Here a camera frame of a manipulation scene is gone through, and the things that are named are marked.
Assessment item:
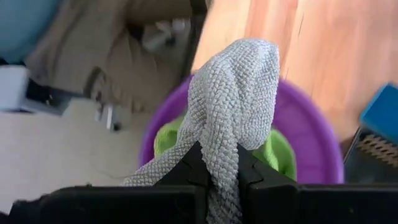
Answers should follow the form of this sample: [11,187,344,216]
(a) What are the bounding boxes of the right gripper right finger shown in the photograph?
[237,144,398,224]

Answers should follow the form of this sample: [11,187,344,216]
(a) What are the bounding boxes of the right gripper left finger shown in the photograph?
[8,141,213,224]

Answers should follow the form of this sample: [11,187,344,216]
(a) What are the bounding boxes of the green microfibre cloth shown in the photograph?
[153,114,298,182]

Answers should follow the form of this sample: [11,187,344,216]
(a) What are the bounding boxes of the blue sponge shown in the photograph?
[359,82,398,146]

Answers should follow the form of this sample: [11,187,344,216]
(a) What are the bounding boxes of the grey waffle cloth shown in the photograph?
[121,37,280,224]

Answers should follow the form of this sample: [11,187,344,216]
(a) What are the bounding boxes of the purple plastic bucket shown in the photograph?
[138,74,345,185]

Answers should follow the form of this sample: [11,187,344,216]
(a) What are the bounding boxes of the black plastic basket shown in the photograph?
[343,126,398,185]

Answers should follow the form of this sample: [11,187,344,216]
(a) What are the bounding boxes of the white box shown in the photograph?
[0,64,31,112]

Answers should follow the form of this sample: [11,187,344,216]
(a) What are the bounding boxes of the teal round object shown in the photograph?
[0,0,62,65]

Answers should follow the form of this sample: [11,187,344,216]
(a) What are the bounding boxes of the black aluminium frame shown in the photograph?
[179,0,210,82]

